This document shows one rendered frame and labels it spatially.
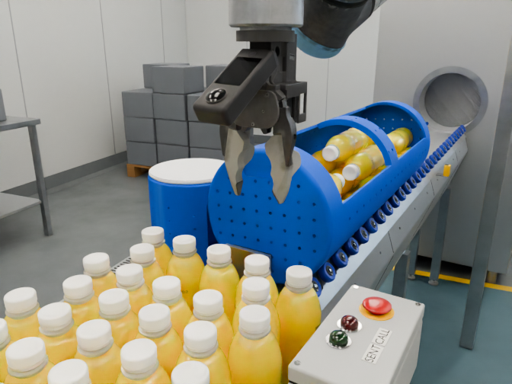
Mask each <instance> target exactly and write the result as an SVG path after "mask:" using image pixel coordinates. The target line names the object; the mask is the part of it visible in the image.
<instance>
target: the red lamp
mask: <svg viewBox="0 0 512 384"><path fill-rule="evenodd" d="M340 324H341V327H343V328H346V329H348V330H354V329H356V328H358V326H359V322H358V319H357V318H356V317H355V316H353V315H345V316H343V317H342V318H341V322H340Z"/></svg>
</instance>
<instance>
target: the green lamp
mask: <svg viewBox="0 0 512 384"><path fill-rule="evenodd" d="M329 341H330V342H331V343H332V344H334V345H337V346H344V345H346V344H347V343H348V335H347V333H345V332H344V331H342V330H334V331H332V332H331V333H330V335H329Z"/></svg>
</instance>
